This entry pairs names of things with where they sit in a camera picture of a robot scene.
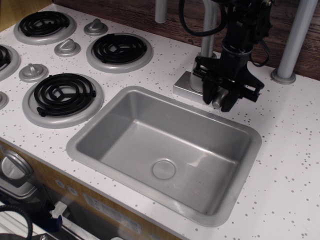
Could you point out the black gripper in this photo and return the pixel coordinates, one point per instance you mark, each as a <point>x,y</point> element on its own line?
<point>230,72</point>

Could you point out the silver faucet lever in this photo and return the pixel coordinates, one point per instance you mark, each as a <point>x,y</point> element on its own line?
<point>219,98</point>

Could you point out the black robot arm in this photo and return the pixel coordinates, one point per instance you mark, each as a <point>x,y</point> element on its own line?
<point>247,23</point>

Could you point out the silver faucet body with base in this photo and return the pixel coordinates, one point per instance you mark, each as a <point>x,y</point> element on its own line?
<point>189,85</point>

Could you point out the grey rectangular sink basin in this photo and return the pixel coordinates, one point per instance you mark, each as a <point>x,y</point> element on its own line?
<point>212,155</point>

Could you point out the grey right support pole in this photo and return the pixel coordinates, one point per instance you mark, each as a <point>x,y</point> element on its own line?
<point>284,74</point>

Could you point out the grey support pole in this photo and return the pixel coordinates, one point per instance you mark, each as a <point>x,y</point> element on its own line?
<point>284,74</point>
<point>160,15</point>

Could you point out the round grey sink drain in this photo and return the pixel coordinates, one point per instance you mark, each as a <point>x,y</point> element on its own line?
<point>163,169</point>

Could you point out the grey left support pole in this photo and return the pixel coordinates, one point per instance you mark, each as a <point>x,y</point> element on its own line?
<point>160,15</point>

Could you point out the middle right stove burner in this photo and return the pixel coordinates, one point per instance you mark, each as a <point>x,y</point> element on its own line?
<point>118,53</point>

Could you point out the grey stove knob back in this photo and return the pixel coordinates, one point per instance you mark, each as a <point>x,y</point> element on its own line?
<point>95,28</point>

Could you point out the grey stove knob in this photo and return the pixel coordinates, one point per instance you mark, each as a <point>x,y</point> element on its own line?
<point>67,48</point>
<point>95,28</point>
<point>33,73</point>

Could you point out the grey stove knob middle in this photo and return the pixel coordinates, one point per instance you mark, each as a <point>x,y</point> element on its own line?
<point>67,48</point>

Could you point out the front stove burner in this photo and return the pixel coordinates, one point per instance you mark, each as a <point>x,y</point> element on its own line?
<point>62,100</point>

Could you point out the oven door window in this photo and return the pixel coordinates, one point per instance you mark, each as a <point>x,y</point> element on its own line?
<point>99,222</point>

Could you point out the grey stove knob front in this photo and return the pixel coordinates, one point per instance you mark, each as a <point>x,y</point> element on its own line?
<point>33,73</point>

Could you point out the back left stove burner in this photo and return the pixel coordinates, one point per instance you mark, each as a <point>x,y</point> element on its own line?
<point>44,28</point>

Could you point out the left edge stove burner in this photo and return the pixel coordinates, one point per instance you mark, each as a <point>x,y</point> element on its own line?
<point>9,61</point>

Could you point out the grey stove knob left edge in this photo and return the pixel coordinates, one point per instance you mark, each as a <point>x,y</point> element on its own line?
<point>3,100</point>

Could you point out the silver oven dial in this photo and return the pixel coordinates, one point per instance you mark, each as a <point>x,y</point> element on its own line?
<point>14,169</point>

